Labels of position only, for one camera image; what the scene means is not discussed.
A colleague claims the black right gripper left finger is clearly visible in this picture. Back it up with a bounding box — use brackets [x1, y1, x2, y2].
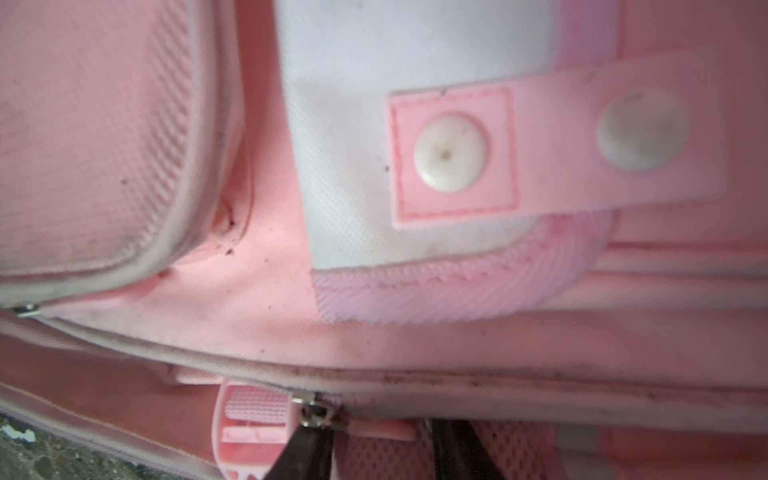
[264, 426, 335, 480]

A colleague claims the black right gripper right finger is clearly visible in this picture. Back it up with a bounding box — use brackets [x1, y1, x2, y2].
[429, 419, 504, 480]

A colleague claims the pink student backpack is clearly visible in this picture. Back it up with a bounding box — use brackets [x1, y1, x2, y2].
[1, 1, 767, 479]

